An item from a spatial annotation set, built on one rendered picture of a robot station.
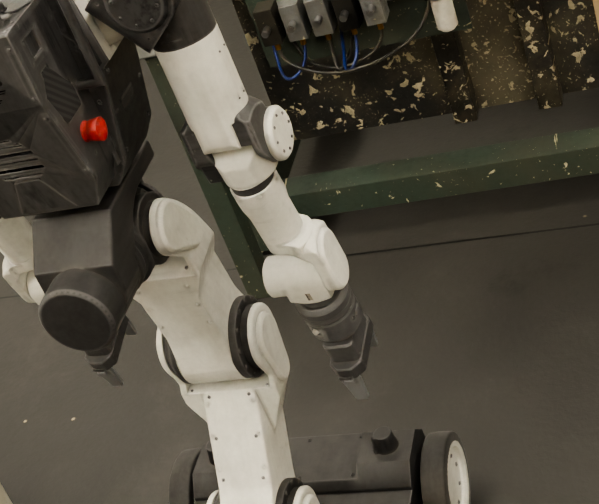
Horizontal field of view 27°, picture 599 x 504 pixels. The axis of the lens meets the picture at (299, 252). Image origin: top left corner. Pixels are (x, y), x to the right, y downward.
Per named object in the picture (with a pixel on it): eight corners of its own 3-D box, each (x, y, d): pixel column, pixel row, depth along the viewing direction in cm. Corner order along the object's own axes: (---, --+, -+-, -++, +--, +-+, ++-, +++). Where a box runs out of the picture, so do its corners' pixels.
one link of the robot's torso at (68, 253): (133, 350, 174) (81, 251, 165) (53, 358, 179) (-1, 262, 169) (188, 228, 196) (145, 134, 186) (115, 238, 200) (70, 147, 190)
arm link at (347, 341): (375, 378, 199) (347, 333, 191) (319, 383, 203) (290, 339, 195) (385, 315, 207) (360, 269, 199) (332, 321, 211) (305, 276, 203)
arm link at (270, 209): (305, 242, 180) (250, 147, 168) (242, 250, 185) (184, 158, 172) (319, 189, 187) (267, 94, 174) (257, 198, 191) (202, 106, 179)
